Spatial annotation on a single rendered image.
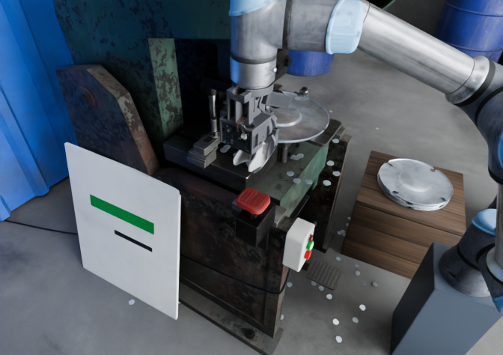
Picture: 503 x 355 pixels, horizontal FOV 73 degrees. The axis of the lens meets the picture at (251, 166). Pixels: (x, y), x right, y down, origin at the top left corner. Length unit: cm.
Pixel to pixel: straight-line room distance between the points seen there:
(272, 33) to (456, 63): 35
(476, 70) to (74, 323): 150
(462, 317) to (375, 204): 48
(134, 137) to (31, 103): 94
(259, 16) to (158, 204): 78
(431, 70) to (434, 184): 94
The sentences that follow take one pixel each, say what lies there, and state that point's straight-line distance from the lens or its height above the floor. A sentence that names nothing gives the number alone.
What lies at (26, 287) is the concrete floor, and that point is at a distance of 177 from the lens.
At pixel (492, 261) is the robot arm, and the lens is 96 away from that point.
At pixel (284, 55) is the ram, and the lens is 99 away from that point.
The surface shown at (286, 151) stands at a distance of 104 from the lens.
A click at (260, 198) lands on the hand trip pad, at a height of 76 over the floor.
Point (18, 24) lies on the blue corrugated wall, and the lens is 183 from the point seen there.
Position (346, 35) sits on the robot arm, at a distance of 53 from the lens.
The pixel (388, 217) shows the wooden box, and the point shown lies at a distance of 147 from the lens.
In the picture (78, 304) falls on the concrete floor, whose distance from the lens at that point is 163.
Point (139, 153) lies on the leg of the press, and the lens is 111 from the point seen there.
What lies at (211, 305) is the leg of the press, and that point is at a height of 3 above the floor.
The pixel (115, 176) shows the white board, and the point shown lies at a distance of 125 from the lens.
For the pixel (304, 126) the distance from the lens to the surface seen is 100.
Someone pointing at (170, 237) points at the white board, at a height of 39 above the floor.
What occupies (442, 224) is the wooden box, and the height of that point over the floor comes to 35.
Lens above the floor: 130
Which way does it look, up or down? 39 degrees down
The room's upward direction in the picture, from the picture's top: 2 degrees clockwise
